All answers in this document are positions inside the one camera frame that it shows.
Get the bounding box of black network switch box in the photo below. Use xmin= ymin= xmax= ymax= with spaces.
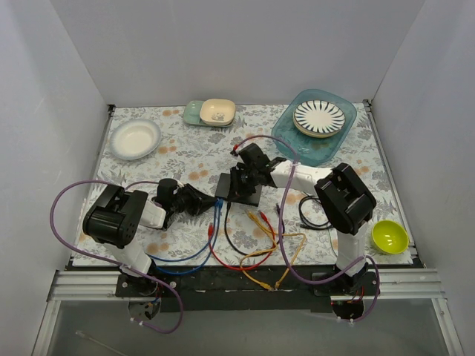
xmin=214 ymin=173 xmax=262 ymax=207

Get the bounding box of red ethernet cable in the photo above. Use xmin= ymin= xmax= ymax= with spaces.
xmin=206 ymin=211 xmax=285 ymax=270

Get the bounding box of yellow ethernet cable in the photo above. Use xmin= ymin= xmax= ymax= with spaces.
xmin=239 ymin=210 xmax=307 ymax=290
xmin=240 ymin=213 xmax=306 ymax=291

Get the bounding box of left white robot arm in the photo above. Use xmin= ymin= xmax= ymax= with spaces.
xmin=82 ymin=178 xmax=217 ymax=297

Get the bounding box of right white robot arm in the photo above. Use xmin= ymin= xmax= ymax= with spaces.
xmin=227 ymin=143 xmax=376 ymax=295

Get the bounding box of floral patterned table mat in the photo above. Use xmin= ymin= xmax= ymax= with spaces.
xmin=85 ymin=104 xmax=413 ymax=272

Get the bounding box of beige square bowl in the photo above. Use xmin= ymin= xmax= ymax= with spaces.
xmin=200 ymin=99 xmax=236 ymax=126

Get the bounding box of teal transparent plastic tray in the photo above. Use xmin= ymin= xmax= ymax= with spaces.
xmin=272 ymin=89 xmax=357 ymax=167

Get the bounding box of white blue-rimmed bowl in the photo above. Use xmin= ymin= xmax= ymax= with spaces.
xmin=109 ymin=119 xmax=162 ymax=160

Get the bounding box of green square dish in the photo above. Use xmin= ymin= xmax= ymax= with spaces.
xmin=183 ymin=100 xmax=206 ymax=126

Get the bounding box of striped white blue plate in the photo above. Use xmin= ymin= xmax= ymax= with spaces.
xmin=292 ymin=100 xmax=346 ymax=138

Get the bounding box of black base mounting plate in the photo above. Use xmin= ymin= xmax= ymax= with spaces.
xmin=115 ymin=265 xmax=376 ymax=313

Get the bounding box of lime green bowl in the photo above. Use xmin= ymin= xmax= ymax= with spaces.
xmin=371 ymin=220 xmax=410 ymax=254

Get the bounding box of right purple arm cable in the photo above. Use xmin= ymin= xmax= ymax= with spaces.
xmin=229 ymin=135 xmax=382 ymax=322

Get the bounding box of black power adapter cable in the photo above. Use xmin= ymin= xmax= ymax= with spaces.
xmin=298 ymin=194 xmax=342 ymax=257

